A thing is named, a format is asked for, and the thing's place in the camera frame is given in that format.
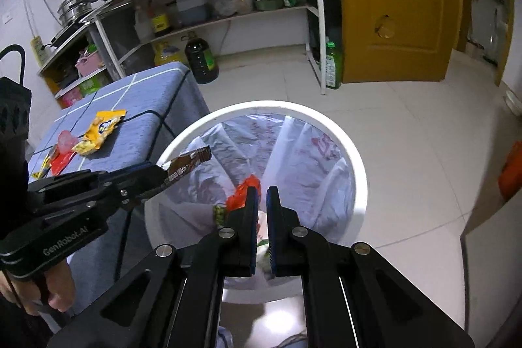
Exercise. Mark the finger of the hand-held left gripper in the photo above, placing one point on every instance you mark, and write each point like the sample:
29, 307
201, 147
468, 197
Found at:
138, 170
130, 197

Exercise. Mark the white wall switch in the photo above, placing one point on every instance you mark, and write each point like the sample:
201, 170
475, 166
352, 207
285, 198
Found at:
7, 19

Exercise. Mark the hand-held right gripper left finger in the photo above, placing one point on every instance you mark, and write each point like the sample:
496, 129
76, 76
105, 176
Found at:
253, 205

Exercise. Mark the pink cardboard box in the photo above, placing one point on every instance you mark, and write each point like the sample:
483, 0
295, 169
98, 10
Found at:
72, 97

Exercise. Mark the white plastic bottle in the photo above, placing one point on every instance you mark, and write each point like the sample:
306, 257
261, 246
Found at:
142, 28

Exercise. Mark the yellow wooden door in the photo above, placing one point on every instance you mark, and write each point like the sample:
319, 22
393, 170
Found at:
408, 5

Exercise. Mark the white floor bowl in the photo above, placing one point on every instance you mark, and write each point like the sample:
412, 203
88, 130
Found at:
513, 99

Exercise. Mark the steel steamer pot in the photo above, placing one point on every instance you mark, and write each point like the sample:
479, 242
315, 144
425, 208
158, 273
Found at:
75, 9

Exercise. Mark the red lidded plastic cup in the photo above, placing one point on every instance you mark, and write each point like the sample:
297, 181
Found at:
61, 162

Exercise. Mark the blue checked tablecloth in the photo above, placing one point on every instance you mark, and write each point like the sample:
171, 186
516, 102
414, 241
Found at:
155, 87

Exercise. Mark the green cardboard box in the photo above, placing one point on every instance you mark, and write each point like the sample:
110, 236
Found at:
93, 84

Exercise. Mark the clear plastic bin liner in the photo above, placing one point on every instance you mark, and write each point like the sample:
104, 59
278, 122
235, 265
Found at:
318, 176

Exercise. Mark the black induction cooker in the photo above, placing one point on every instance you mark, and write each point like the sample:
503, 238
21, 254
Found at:
67, 35

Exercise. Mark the small yellow green wrapper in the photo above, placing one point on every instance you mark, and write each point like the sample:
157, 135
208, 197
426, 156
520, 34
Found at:
40, 168

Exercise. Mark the green snack wrapper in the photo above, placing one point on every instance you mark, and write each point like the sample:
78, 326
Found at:
220, 214

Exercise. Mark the yellow snack wrapper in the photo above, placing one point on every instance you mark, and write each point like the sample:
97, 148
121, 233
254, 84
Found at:
100, 132

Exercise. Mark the pink plastic basket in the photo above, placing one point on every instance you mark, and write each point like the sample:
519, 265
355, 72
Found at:
89, 64

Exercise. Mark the white round trash bin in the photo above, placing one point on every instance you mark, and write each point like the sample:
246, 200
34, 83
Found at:
354, 168

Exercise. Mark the yellow label sauce bottle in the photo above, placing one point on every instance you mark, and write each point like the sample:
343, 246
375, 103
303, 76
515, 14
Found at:
160, 24

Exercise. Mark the yellowed power strip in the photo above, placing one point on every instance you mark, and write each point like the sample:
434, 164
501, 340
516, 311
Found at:
39, 50

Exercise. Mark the brown snack wrapper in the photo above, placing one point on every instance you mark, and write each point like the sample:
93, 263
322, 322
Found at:
187, 164

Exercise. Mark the orange plastic object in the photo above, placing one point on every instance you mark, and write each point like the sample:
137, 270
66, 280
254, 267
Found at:
512, 172

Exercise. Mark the white plastic tub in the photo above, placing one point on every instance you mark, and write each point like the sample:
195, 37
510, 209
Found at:
241, 3

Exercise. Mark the green drink bottle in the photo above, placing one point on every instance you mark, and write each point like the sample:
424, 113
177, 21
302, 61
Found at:
333, 66

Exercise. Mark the dark oil jug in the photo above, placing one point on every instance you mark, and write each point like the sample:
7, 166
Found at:
202, 60

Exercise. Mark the red plastic bag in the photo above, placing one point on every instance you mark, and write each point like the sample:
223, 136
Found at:
240, 197

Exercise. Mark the translucent jerrycan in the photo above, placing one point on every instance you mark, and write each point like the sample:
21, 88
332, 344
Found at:
193, 7

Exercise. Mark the person's left hand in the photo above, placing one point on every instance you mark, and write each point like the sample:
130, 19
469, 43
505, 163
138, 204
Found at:
61, 291

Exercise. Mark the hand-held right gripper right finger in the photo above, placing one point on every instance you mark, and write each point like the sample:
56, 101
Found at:
272, 209

